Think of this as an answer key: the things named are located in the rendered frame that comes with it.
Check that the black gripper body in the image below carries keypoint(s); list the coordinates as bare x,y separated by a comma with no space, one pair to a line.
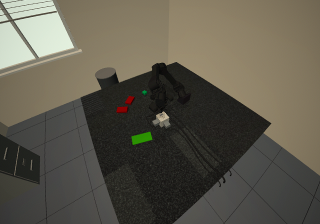
153,107

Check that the red block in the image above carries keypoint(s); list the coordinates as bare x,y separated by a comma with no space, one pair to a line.
129,100
123,109

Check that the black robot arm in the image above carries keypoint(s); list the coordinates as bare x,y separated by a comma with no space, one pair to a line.
154,83

